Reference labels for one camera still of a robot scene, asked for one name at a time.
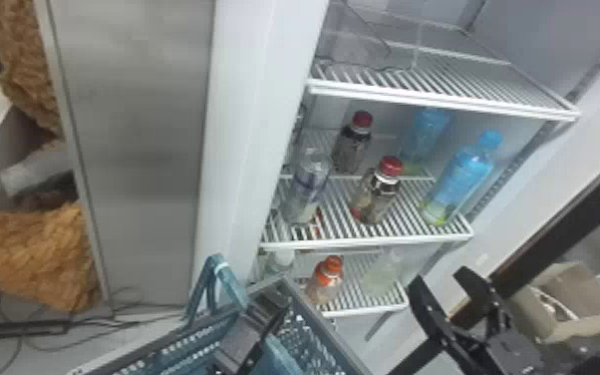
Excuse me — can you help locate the brown bottle red cap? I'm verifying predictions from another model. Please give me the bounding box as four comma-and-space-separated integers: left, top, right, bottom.
330, 110, 375, 177
349, 155, 406, 225

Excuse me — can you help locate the blue bottle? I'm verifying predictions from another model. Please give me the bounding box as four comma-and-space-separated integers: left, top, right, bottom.
399, 106, 454, 178
419, 130, 504, 228

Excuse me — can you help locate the cardboard box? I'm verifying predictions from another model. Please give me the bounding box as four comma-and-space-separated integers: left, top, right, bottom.
507, 260, 600, 347

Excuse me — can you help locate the orange bottle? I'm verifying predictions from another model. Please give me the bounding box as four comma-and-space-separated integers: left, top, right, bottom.
304, 254, 345, 306

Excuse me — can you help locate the silver can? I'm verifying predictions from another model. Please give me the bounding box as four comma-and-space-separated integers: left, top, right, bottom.
280, 148, 334, 225

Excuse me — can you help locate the blue basket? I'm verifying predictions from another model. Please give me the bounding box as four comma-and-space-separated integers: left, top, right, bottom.
67, 252, 376, 375

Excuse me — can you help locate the white fridge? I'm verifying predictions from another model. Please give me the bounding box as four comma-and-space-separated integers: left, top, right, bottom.
35, 0, 600, 375

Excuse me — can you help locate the brown cloth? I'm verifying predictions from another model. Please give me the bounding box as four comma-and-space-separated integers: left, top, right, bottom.
0, 201, 101, 314
0, 0, 64, 139

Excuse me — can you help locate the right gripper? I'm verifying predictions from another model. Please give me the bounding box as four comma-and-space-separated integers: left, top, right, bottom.
407, 264, 544, 375

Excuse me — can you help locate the clear bottle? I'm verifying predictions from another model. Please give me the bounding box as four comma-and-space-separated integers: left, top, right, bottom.
362, 247, 407, 299

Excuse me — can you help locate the fridge door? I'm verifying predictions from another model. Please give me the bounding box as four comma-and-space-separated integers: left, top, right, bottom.
388, 151, 600, 375

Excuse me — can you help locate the white bottle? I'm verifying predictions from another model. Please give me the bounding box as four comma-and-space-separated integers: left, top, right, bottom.
262, 249, 297, 277

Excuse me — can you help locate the black cable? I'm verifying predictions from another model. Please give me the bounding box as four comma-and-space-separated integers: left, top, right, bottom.
0, 286, 188, 375

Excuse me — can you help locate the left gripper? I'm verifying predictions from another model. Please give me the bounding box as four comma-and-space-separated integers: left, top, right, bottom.
213, 294, 291, 375

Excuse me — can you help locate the black power strip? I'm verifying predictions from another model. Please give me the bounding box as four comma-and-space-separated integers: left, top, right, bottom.
0, 317, 72, 341

